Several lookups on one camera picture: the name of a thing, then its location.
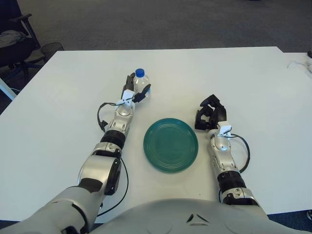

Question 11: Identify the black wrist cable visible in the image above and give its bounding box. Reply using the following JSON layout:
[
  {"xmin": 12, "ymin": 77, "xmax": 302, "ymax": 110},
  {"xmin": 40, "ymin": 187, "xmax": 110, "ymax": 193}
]
[
  {"xmin": 97, "ymin": 101, "xmax": 122, "ymax": 133},
  {"xmin": 230, "ymin": 133, "xmax": 251, "ymax": 175}
]

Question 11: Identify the black office chair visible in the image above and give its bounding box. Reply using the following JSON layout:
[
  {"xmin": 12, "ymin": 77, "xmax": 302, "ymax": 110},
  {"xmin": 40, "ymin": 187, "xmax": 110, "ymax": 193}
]
[{"xmin": 0, "ymin": 0, "xmax": 45, "ymax": 79}]

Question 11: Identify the black mesh waste bin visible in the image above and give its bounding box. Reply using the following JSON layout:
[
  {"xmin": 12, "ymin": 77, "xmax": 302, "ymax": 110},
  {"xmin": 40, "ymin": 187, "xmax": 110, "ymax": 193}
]
[{"xmin": 40, "ymin": 42, "xmax": 65, "ymax": 63}]

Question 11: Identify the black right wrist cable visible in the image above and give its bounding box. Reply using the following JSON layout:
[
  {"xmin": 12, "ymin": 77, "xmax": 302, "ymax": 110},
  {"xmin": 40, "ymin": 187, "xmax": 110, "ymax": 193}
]
[{"xmin": 230, "ymin": 133, "xmax": 251, "ymax": 175}]

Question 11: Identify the thin white cable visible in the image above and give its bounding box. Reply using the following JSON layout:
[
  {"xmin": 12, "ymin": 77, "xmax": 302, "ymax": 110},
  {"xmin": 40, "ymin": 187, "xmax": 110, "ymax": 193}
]
[{"xmin": 286, "ymin": 60, "xmax": 309, "ymax": 70}]

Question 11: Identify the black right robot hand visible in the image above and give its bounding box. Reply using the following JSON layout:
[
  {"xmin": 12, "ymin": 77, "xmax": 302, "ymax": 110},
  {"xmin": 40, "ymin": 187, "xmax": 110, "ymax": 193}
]
[{"xmin": 194, "ymin": 93, "xmax": 229, "ymax": 131}]

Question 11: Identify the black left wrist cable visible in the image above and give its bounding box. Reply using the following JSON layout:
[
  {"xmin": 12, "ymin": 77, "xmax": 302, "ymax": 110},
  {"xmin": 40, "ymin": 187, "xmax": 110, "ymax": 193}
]
[{"xmin": 97, "ymin": 101, "xmax": 122, "ymax": 133}]

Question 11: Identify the white desk frame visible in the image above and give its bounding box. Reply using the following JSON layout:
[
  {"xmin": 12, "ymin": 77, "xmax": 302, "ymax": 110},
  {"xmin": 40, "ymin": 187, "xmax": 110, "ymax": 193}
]
[{"xmin": 0, "ymin": 78, "xmax": 17, "ymax": 101}]

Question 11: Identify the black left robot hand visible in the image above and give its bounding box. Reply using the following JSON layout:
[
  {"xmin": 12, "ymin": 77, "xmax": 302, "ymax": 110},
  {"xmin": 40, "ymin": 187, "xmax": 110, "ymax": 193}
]
[{"xmin": 121, "ymin": 73, "xmax": 152, "ymax": 103}]

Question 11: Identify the clear bottle blue cap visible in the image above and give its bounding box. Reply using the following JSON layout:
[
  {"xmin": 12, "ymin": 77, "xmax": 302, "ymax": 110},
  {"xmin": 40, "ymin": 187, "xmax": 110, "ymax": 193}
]
[{"xmin": 133, "ymin": 68, "xmax": 151, "ymax": 97}]

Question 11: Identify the green round plate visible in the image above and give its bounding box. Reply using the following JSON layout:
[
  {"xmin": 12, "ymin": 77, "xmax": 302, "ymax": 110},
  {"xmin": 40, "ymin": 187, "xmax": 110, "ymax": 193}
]
[{"xmin": 143, "ymin": 117, "xmax": 199, "ymax": 174}]

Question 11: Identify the silver robot torso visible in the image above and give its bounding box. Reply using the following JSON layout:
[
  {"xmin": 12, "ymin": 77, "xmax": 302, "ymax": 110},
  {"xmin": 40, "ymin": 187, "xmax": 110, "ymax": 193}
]
[{"xmin": 95, "ymin": 198, "xmax": 276, "ymax": 234}]

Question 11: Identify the thin black elbow cable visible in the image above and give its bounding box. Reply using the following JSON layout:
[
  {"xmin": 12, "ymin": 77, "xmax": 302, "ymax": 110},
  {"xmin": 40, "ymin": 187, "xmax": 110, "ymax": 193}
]
[{"xmin": 97, "ymin": 157, "xmax": 129, "ymax": 217}]

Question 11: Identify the grey cloth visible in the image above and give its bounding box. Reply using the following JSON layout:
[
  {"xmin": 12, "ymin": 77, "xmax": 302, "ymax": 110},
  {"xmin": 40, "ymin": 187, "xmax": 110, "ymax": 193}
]
[{"xmin": 0, "ymin": 31, "xmax": 26, "ymax": 45}]

